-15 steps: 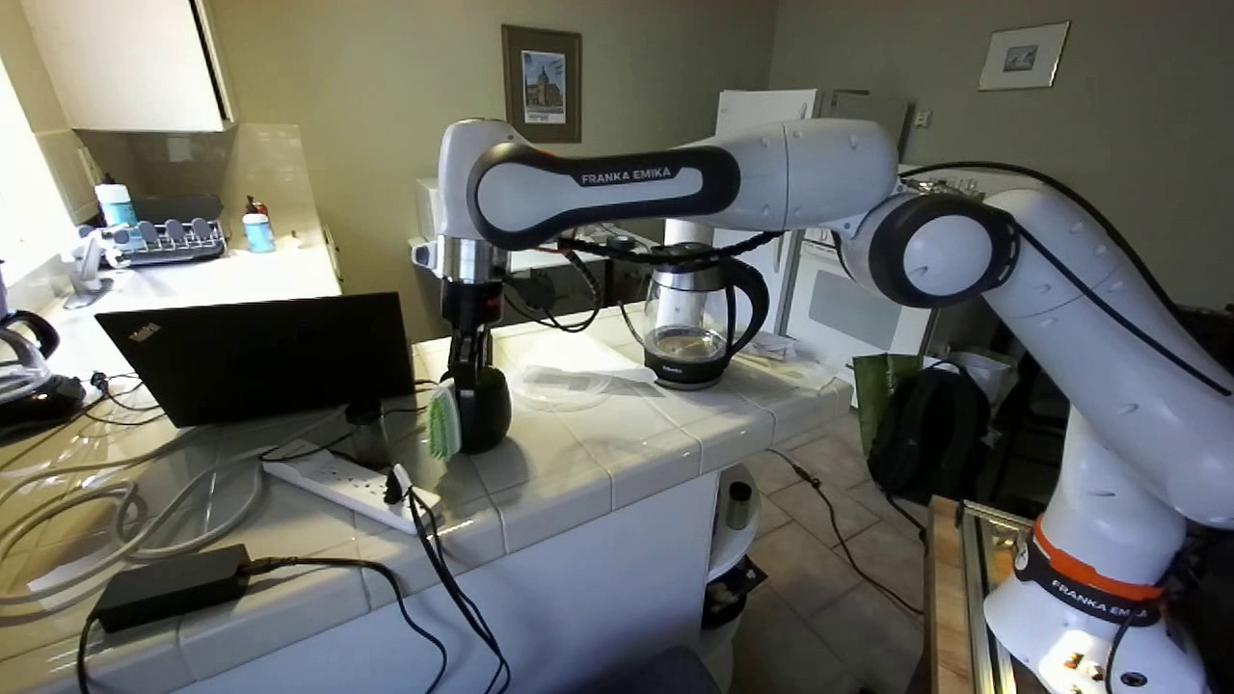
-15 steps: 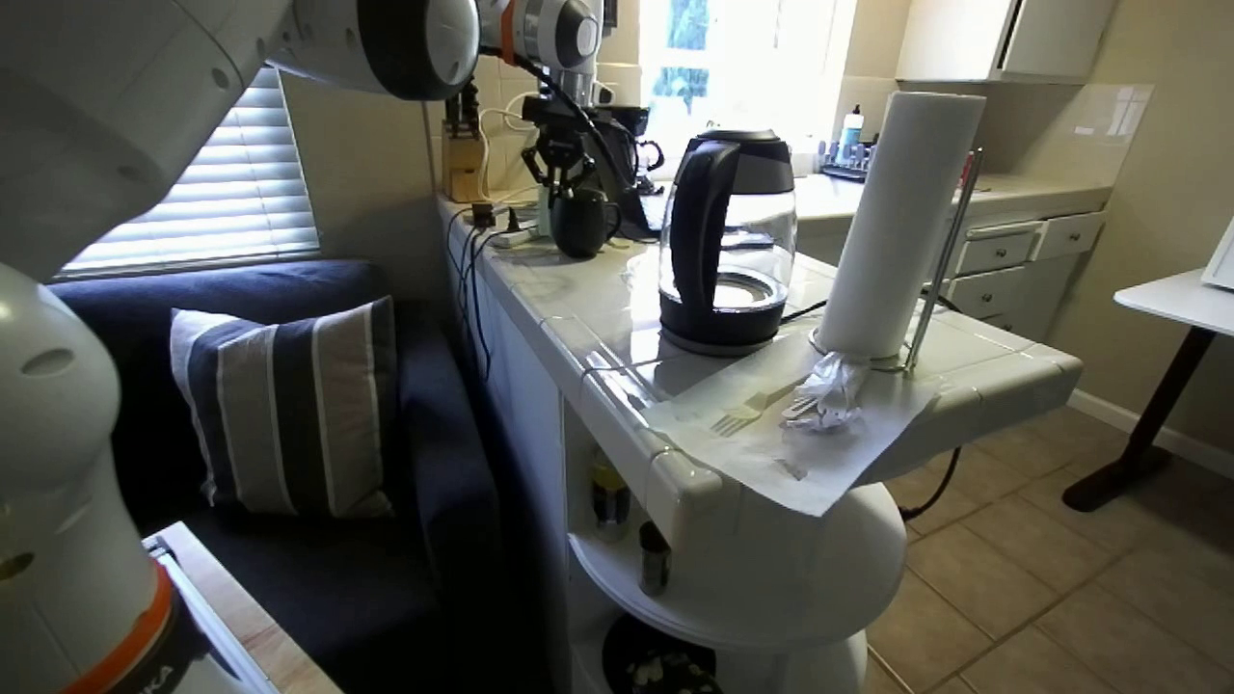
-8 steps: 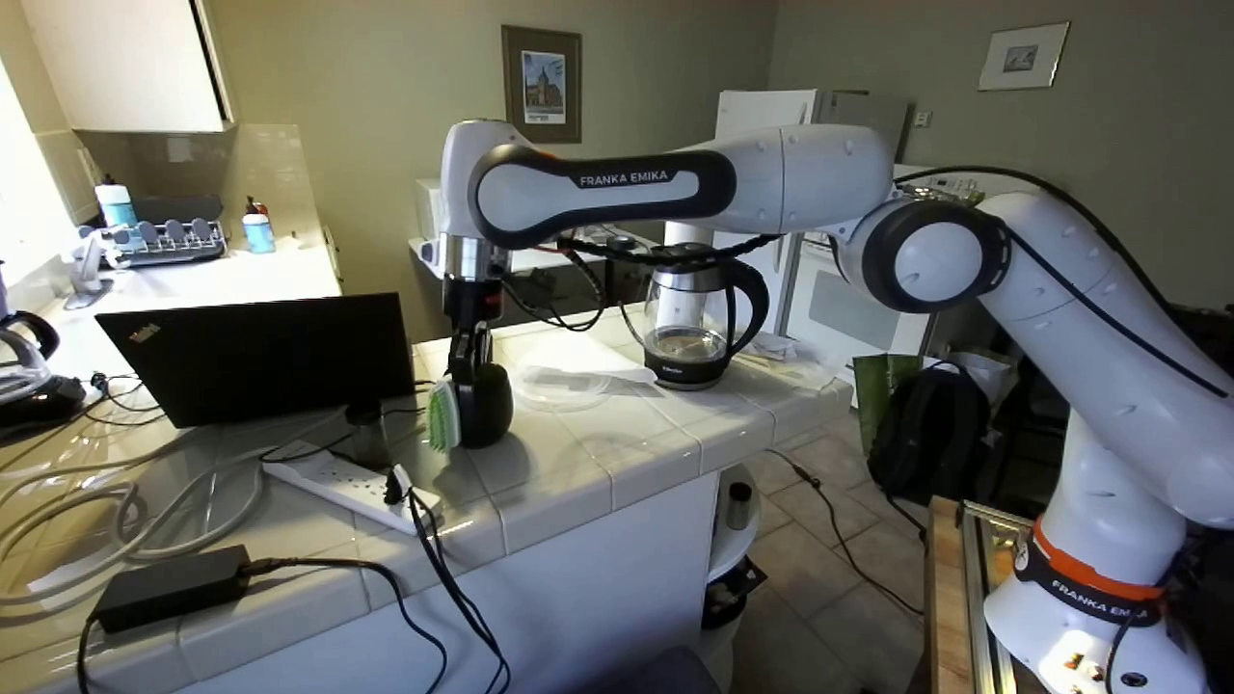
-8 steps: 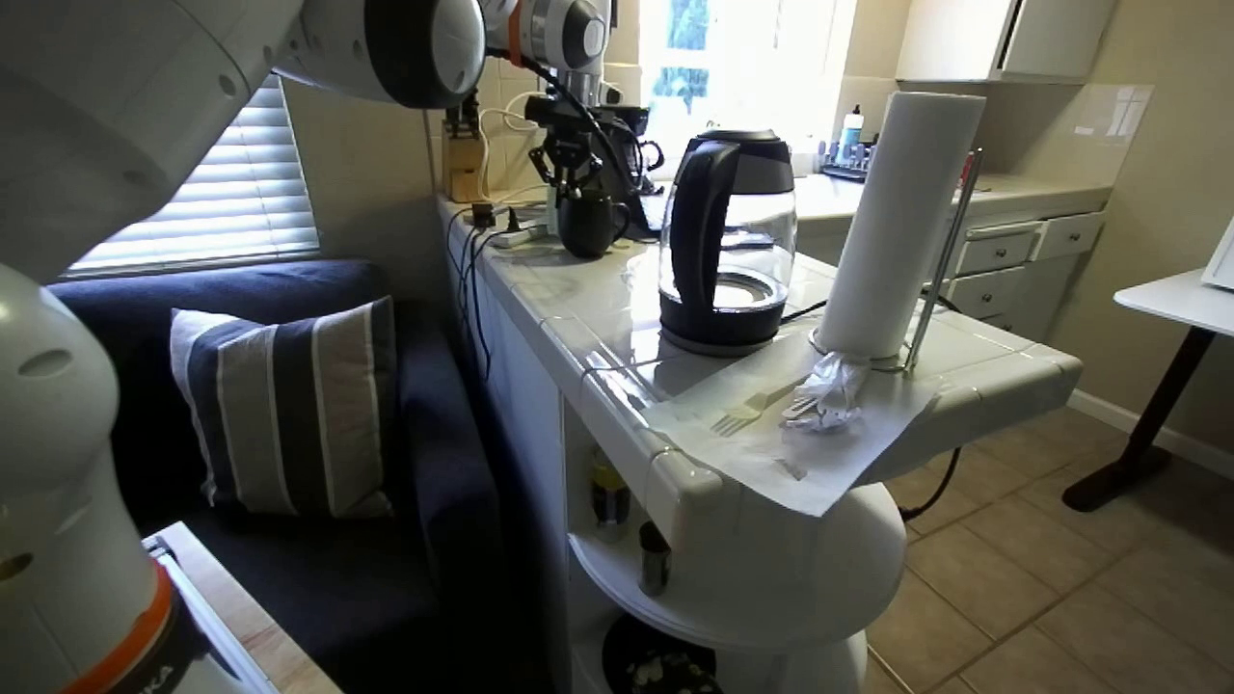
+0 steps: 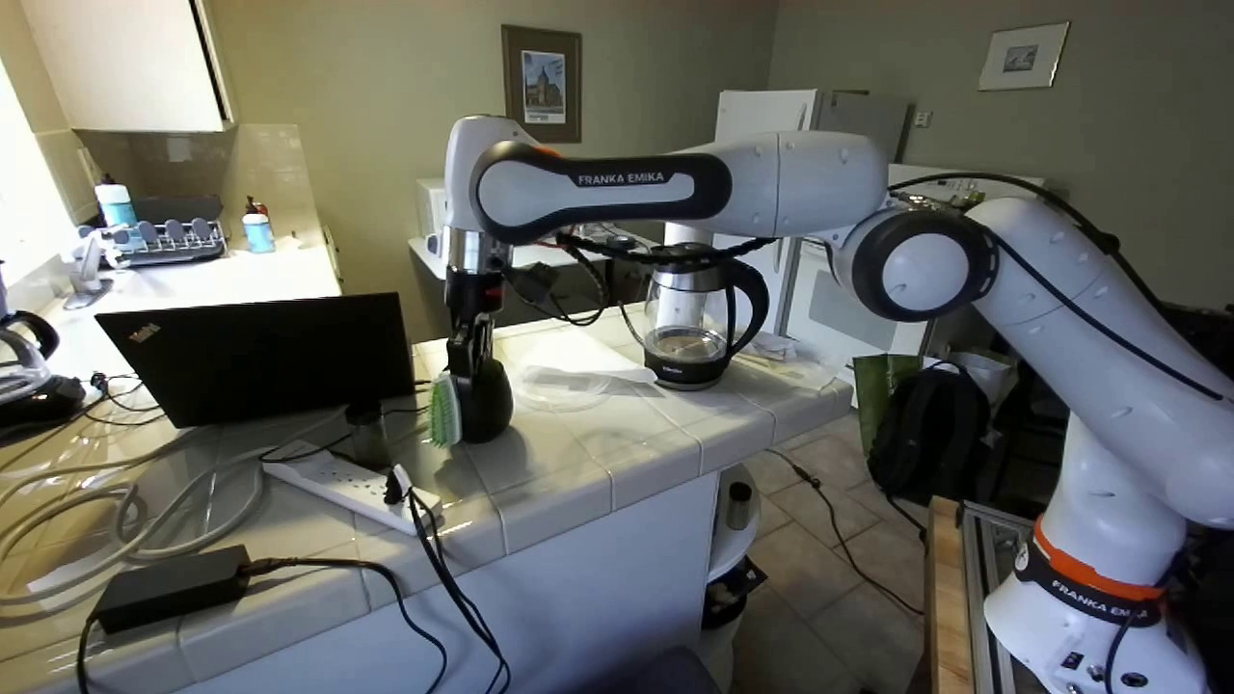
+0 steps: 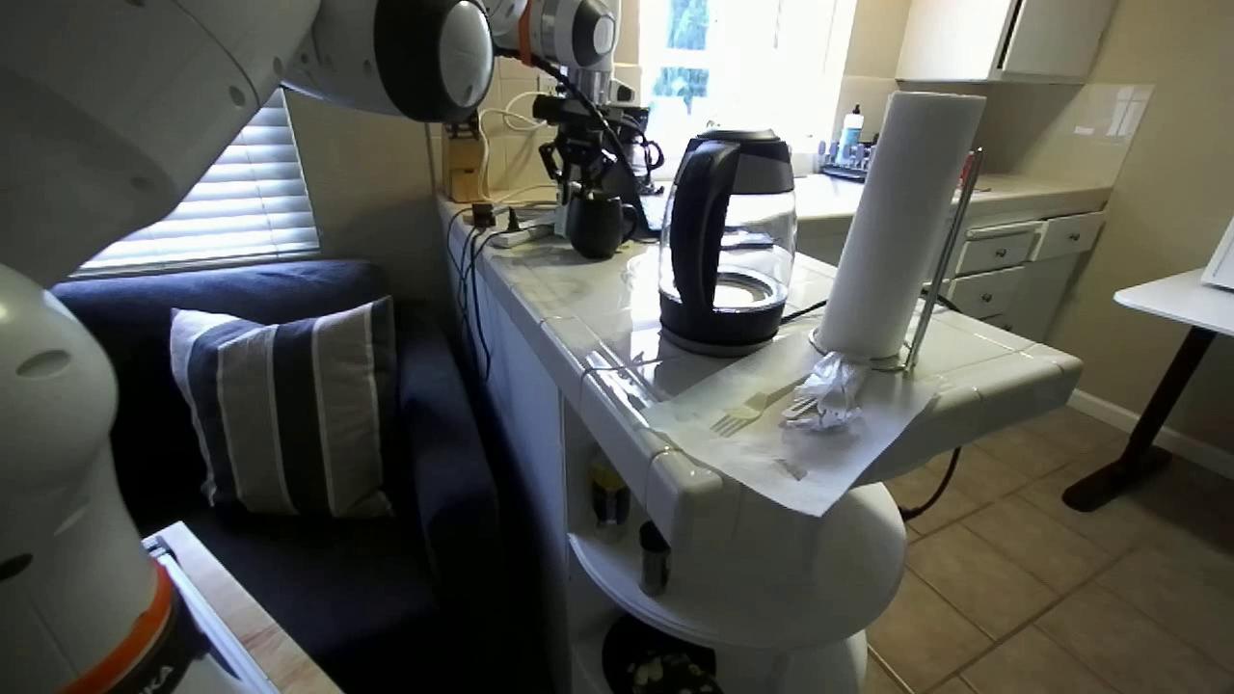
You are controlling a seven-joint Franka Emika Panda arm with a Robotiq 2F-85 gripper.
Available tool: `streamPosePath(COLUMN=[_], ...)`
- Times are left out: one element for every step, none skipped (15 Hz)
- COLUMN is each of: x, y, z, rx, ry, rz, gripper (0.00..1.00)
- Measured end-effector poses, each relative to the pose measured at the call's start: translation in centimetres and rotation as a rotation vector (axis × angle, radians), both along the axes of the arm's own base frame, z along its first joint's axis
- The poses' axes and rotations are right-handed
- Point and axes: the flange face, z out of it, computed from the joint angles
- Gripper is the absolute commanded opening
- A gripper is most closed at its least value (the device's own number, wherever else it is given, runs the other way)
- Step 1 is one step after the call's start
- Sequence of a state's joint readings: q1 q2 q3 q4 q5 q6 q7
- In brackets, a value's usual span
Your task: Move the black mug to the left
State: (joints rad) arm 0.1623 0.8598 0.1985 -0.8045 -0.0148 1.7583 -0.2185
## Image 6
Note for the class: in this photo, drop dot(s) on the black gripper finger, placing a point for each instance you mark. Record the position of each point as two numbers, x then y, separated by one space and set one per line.
624 160
556 167

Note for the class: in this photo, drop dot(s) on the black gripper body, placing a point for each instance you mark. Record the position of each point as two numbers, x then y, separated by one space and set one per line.
585 120

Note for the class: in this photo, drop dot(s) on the black mug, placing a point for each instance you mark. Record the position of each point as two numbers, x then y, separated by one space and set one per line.
599 222

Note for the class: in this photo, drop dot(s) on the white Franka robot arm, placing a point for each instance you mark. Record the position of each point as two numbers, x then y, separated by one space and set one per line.
115 257

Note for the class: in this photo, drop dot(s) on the blue soap bottle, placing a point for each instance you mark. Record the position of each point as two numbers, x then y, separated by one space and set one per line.
848 140

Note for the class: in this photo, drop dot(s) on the white paper towel roll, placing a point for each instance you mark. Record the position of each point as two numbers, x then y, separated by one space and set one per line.
892 223

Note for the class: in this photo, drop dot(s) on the crumpled white tissue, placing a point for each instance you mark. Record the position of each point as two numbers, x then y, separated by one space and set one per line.
826 392

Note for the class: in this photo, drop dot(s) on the metal paper towel holder rod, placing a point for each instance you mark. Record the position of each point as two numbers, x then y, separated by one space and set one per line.
944 257

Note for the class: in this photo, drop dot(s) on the white window blinds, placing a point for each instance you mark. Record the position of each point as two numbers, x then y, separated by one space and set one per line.
218 204

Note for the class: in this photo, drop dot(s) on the blue white striped pillow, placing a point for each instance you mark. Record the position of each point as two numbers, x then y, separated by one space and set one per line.
289 408

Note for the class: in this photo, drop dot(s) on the dark blue sofa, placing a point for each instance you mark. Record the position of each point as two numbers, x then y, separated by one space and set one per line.
424 514

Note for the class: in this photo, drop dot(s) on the white drawer cabinet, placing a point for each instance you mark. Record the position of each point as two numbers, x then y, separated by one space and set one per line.
1027 257

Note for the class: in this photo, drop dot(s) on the white side table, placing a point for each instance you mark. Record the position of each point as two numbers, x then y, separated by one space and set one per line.
1169 334

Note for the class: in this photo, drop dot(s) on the white wall cabinet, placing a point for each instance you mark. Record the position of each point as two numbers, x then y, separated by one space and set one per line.
1005 41

